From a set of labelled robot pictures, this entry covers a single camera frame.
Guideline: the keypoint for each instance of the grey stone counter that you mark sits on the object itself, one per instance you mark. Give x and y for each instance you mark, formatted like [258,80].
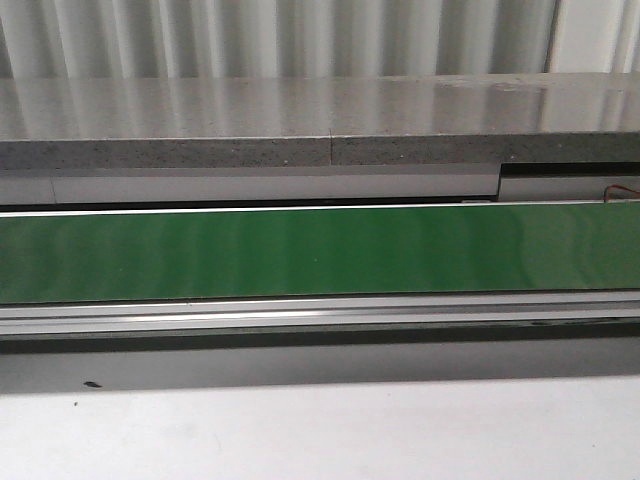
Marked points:
[439,139]

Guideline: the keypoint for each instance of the green conveyor belt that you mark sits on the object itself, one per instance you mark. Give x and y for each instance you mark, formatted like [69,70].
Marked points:
[149,271]

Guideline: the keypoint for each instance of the white pleated curtain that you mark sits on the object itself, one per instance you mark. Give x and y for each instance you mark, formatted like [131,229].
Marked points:
[315,39]

